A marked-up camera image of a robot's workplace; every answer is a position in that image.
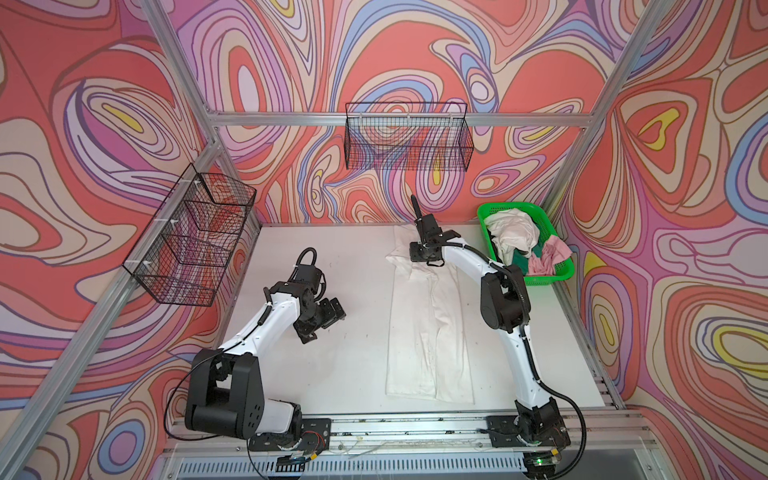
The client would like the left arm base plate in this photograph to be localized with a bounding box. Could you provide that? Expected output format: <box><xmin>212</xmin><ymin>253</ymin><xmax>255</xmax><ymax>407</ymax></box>
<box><xmin>247</xmin><ymin>417</ymin><xmax>332</xmax><ymax>453</ymax></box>

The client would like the black wire basket wall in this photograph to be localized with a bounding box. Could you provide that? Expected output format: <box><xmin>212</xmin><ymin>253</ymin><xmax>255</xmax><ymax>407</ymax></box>
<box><xmin>122</xmin><ymin>166</ymin><xmax>256</xmax><ymax>307</ymax></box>
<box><xmin>343</xmin><ymin>100</ymin><xmax>475</xmax><ymax>172</ymax></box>

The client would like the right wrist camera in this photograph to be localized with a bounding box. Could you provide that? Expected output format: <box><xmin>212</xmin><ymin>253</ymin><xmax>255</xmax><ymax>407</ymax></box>
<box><xmin>416</xmin><ymin>214</ymin><xmax>443</xmax><ymax>243</ymax></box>

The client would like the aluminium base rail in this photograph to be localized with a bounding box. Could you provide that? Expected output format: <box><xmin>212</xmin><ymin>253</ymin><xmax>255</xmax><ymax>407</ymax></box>
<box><xmin>149</xmin><ymin>410</ymin><xmax>675</xmax><ymax>479</ymax></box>

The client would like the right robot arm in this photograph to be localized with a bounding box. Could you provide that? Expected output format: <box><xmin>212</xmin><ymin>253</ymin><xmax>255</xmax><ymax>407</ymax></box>
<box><xmin>409</xmin><ymin>196</ymin><xmax>588</xmax><ymax>479</ymax></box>

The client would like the green plastic laundry basket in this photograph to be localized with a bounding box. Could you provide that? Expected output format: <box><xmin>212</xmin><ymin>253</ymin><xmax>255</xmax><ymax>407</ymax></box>
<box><xmin>476</xmin><ymin>202</ymin><xmax>576</xmax><ymax>287</ymax></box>

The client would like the pink cloth in basket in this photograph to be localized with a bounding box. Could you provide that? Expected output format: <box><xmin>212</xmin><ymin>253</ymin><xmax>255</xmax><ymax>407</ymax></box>
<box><xmin>527</xmin><ymin>235</ymin><xmax>572</xmax><ymax>277</ymax></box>

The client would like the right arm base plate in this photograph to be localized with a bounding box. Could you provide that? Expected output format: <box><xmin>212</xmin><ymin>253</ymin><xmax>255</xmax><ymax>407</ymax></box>
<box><xmin>485</xmin><ymin>415</ymin><xmax>571</xmax><ymax>450</ymax></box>

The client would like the green cloth in basket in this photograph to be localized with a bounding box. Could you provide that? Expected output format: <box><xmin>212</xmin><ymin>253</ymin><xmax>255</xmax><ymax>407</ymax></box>
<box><xmin>512</xmin><ymin>245</ymin><xmax>542</xmax><ymax>277</ymax></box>

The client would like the aluminium frame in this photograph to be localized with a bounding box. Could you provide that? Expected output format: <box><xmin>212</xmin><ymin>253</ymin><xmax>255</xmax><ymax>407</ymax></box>
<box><xmin>1</xmin><ymin>1</ymin><xmax>649</xmax><ymax>450</ymax></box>

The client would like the black wire basket back wall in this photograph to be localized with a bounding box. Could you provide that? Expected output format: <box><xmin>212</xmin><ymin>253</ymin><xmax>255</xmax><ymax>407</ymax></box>
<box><xmin>343</xmin><ymin>100</ymin><xmax>475</xmax><ymax>172</ymax></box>

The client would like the white cloth in basket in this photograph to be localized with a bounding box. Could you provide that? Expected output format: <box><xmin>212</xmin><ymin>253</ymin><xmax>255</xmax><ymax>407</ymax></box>
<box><xmin>485</xmin><ymin>208</ymin><xmax>540</xmax><ymax>257</ymax></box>

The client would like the black wire basket left wall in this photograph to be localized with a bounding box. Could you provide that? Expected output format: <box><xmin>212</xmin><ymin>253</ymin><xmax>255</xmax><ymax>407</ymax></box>
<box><xmin>122</xmin><ymin>166</ymin><xmax>256</xmax><ymax>307</ymax></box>

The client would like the white t shirt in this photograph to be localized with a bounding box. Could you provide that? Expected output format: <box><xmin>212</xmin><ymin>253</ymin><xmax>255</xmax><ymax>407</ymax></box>
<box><xmin>385</xmin><ymin>226</ymin><xmax>474</xmax><ymax>404</ymax></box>

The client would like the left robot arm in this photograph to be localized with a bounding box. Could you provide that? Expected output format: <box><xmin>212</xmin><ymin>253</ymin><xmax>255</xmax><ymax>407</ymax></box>
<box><xmin>184</xmin><ymin>247</ymin><xmax>346</xmax><ymax>443</ymax></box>

